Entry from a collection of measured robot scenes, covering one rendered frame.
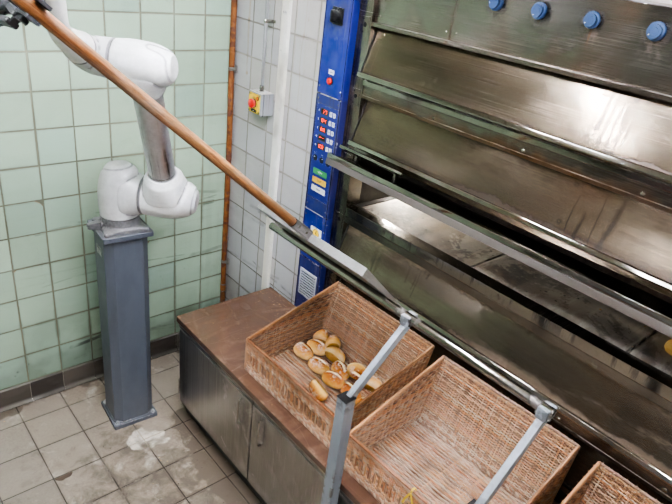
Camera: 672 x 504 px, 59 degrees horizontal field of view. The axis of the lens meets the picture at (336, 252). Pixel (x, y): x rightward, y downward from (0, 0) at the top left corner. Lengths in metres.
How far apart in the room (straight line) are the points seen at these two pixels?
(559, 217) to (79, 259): 2.12
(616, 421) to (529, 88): 1.01
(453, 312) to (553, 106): 0.80
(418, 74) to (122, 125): 1.37
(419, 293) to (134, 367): 1.37
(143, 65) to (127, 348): 1.32
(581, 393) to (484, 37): 1.13
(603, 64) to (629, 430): 1.04
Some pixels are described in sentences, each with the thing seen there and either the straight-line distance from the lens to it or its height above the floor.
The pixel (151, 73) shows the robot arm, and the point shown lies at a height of 1.71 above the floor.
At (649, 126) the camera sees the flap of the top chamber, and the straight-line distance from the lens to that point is 1.76.
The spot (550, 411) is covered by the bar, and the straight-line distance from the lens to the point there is 1.63.
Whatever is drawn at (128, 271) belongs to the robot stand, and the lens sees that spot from 2.63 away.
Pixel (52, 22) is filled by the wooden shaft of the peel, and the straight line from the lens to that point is 1.38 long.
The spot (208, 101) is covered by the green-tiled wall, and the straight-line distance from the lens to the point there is 3.03.
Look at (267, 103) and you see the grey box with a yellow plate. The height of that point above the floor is 1.47.
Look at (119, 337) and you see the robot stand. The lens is 2.79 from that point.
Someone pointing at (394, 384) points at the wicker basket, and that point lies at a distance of 2.22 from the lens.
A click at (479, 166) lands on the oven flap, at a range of 2.02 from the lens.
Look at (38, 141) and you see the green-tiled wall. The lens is 2.76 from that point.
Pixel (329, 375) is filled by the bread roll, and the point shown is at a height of 0.64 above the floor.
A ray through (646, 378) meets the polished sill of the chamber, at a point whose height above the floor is 1.17.
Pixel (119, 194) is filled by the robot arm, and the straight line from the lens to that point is 2.48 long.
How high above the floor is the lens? 2.14
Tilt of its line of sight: 27 degrees down
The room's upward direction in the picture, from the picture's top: 8 degrees clockwise
